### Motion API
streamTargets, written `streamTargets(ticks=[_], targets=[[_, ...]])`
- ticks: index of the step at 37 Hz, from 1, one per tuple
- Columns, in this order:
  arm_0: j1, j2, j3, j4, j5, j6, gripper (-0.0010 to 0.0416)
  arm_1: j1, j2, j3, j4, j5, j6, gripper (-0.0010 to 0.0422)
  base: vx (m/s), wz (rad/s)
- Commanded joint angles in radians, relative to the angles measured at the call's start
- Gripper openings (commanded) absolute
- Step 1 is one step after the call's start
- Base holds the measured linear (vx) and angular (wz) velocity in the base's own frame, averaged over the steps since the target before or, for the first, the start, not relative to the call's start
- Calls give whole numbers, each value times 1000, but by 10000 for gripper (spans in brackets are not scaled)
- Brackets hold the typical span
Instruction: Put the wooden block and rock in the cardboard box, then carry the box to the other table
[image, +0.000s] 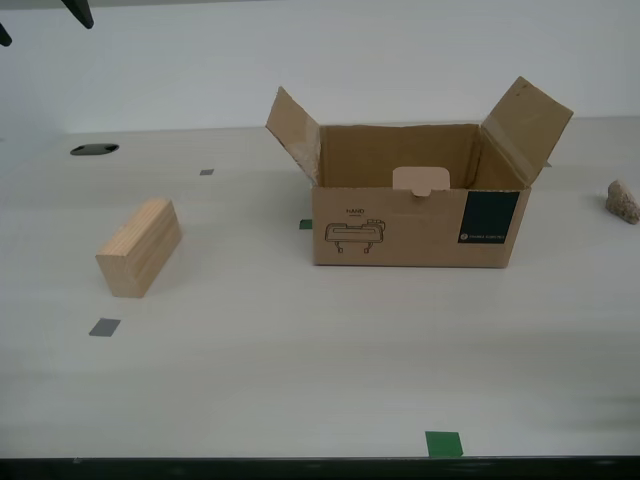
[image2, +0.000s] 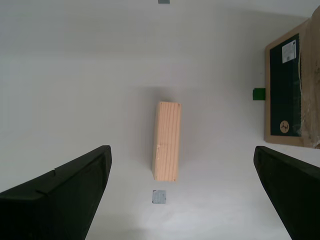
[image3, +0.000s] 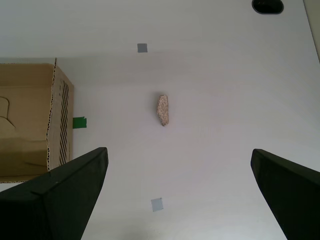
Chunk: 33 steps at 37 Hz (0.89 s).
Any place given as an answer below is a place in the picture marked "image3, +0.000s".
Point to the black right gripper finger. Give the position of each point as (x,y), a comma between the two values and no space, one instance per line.
(50,205)
(297,200)

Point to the cardboard box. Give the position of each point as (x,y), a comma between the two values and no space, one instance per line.
(27,112)

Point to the speckled granite rock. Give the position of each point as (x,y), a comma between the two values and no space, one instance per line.
(163,110)

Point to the green tape piece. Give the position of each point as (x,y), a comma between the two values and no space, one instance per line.
(80,122)

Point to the grey tape square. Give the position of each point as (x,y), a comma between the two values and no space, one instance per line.
(142,48)
(157,205)

